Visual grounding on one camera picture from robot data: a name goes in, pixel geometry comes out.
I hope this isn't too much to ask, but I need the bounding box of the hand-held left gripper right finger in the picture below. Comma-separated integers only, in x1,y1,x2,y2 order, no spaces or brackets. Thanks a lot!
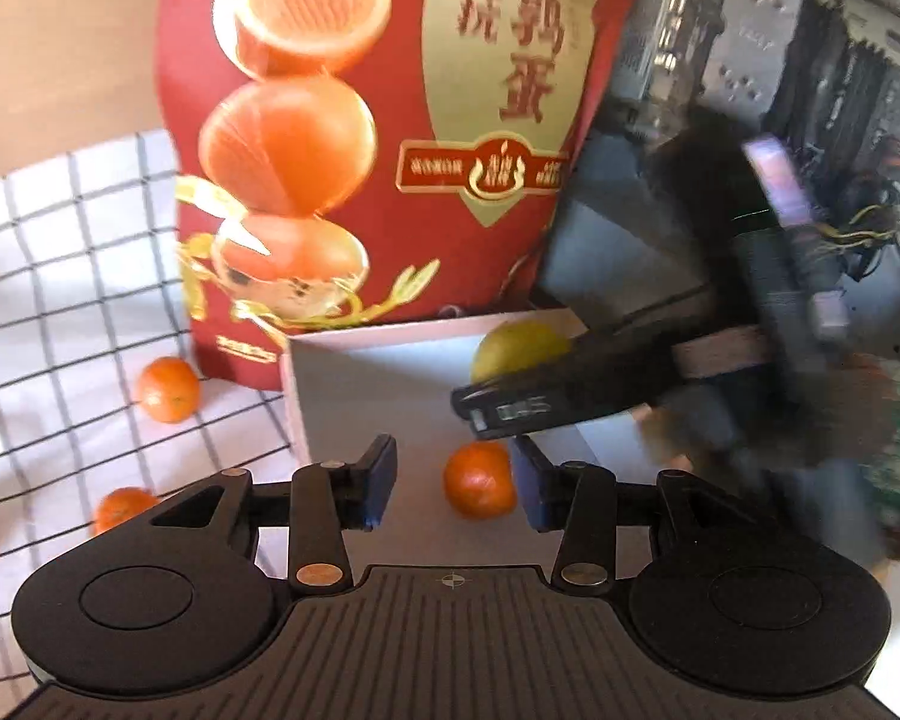
508,436,751,592

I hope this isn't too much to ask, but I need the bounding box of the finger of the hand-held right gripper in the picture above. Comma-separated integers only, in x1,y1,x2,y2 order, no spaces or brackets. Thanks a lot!
450,322,680,442

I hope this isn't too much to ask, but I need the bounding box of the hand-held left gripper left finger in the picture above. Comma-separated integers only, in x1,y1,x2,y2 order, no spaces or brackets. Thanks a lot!
150,433,400,592

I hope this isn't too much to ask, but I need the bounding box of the tangerine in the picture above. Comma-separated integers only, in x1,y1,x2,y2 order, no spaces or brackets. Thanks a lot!
92,487,160,537
442,441,517,520
135,356,202,423

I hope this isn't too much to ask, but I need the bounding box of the yellow-green lemon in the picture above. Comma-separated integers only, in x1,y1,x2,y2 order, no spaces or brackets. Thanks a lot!
470,320,577,385

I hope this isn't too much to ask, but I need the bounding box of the pink cardboard box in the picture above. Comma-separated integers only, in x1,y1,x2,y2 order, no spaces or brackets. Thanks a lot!
280,307,728,541

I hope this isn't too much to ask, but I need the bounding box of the grey flat panel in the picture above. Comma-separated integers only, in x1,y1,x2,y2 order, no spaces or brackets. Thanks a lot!
536,127,728,331

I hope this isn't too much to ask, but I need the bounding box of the red printed gift box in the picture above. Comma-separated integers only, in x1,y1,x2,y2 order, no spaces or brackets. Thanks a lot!
154,0,650,391

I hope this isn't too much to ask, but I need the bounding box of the white checkered cloth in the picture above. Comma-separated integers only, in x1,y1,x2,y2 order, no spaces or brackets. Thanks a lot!
0,131,305,720

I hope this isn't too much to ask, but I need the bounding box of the yellow black cable bundle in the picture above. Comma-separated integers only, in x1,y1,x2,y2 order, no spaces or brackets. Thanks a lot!
817,172,900,286

